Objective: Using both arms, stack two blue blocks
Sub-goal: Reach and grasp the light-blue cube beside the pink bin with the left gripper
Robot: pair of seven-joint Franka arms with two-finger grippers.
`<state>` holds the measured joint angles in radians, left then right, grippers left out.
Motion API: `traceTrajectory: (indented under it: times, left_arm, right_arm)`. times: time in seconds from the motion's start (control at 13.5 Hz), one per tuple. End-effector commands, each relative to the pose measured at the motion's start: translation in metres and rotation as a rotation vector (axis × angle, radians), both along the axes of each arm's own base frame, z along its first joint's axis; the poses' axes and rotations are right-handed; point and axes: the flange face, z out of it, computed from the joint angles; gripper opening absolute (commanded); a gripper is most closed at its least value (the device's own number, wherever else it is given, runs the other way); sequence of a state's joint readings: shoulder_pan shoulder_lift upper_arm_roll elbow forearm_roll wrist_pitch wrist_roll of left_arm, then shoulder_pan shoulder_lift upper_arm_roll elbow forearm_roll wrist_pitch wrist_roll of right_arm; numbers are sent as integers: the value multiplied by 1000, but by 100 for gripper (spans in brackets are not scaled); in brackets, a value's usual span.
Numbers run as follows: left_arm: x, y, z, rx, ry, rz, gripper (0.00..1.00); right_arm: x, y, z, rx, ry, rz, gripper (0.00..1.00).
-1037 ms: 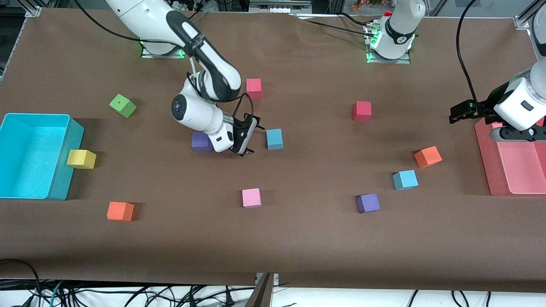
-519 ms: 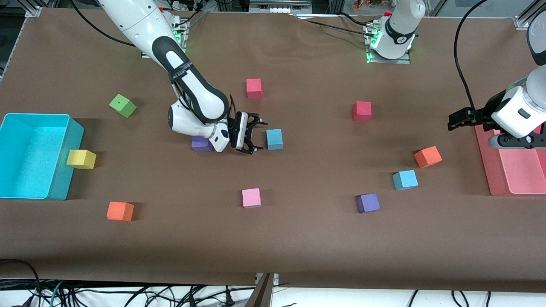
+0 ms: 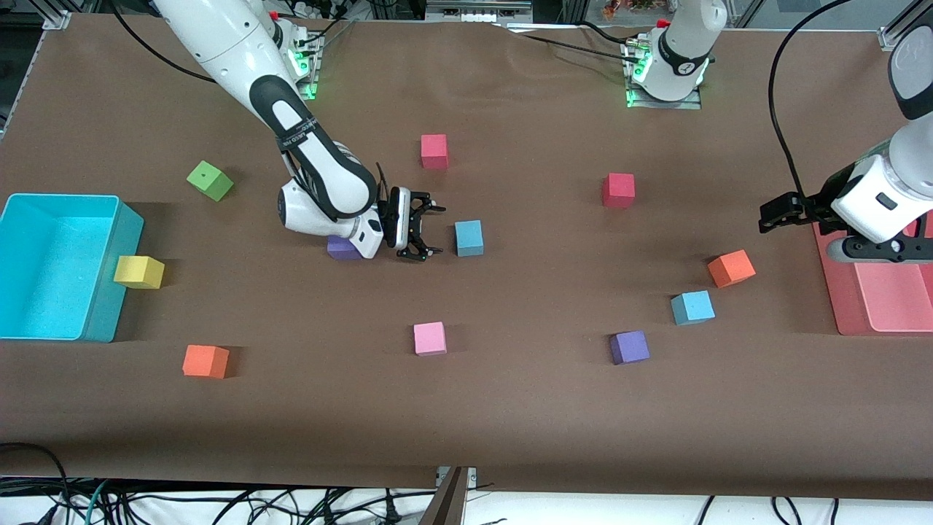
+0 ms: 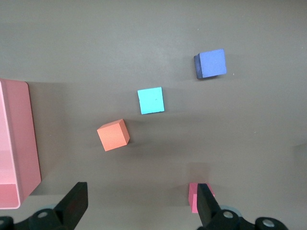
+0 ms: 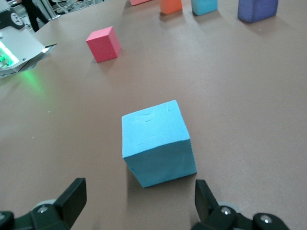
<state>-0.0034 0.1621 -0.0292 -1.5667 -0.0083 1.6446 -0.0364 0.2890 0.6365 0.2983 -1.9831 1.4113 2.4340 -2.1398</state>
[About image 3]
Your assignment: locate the light blue foam block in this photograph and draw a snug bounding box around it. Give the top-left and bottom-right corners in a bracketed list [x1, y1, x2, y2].
[455, 220, 485, 257]
[671, 290, 716, 326]

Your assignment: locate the orange foam block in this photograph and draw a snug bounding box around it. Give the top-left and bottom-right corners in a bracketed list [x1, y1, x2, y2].
[182, 345, 230, 380]
[707, 249, 757, 288]

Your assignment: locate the pink foam block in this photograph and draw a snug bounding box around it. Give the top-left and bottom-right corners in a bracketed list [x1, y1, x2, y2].
[413, 322, 448, 357]

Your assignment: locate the pink plastic bin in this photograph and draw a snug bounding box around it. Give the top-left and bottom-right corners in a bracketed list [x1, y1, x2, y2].
[811, 217, 933, 336]

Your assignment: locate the brown table cover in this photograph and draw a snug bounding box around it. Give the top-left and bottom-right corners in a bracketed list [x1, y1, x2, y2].
[0, 13, 933, 504]

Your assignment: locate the green foam block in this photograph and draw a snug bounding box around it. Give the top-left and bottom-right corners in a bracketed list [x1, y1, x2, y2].
[187, 160, 235, 203]

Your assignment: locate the white device behind table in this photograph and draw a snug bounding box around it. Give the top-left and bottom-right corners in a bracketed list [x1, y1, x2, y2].
[426, 0, 533, 23]

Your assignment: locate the yellow foam block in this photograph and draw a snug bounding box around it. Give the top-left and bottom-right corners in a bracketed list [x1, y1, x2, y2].
[113, 255, 165, 289]

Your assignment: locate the cyan plastic bin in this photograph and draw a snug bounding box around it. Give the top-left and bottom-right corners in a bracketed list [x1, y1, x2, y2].
[0, 193, 144, 343]

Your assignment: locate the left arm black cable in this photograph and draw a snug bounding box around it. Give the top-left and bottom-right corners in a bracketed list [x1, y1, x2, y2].
[769, 0, 855, 203]

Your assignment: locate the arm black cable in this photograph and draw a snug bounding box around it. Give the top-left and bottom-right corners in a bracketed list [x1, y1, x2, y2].
[109, 0, 219, 85]
[769, 0, 855, 203]

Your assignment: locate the black cable on table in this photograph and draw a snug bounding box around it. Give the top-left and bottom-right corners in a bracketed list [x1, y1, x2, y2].
[503, 22, 644, 56]

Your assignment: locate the grey camera stand post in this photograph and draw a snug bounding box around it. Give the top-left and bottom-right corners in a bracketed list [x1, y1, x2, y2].
[418, 467, 469, 525]

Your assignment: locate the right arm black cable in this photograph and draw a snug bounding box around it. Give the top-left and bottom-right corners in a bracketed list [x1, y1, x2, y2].
[109, 0, 219, 85]

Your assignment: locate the teal cable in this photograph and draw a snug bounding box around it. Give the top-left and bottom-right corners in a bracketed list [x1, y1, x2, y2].
[84, 479, 112, 525]

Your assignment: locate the black looped cable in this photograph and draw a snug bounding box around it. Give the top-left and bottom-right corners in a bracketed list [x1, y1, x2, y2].
[0, 443, 70, 525]

